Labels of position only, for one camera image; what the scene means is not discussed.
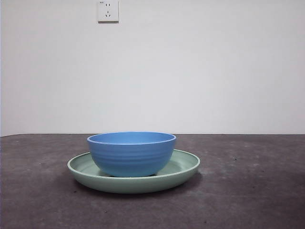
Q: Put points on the blue bowl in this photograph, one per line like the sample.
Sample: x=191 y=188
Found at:
x=131 y=155

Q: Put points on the green plate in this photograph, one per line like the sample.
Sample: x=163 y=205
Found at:
x=133 y=186

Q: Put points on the white wall socket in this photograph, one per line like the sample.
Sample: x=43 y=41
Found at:
x=108 y=12

